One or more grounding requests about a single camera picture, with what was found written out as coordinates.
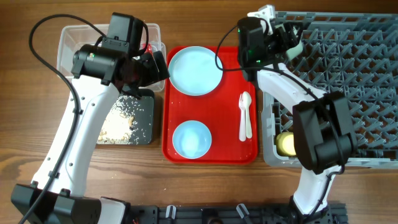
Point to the white plastic spoon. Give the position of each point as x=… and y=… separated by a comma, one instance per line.
x=247, y=102

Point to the green bowl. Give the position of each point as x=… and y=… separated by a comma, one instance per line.
x=294, y=51

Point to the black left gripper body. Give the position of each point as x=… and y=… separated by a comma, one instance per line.
x=145, y=71

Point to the white plastic fork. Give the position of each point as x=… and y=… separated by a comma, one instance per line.
x=242, y=125

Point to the black mounting rail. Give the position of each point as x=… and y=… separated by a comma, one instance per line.
x=274, y=213

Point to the large light blue plate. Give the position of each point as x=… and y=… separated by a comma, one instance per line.
x=194, y=72

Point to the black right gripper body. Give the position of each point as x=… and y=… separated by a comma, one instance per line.
x=276, y=43

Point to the red snack wrapper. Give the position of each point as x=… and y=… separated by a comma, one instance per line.
x=149, y=48

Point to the black waste bin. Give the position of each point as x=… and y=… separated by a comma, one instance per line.
x=136, y=118

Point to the small light blue bowl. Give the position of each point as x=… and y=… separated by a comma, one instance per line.
x=192, y=139

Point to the rice and mushroom leftovers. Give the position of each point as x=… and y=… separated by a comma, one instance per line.
x=119, y=124

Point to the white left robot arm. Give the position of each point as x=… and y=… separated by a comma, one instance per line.
x=118, y=63

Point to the grey dishwasher rack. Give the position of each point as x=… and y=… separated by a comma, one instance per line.
x=355, y=54

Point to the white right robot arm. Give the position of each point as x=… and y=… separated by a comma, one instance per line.
x=324, y=137

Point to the yellow plastic cup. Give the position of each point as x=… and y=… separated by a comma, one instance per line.
x=285, y=144

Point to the red plastic tray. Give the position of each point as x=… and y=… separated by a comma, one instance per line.
x=219, y=111

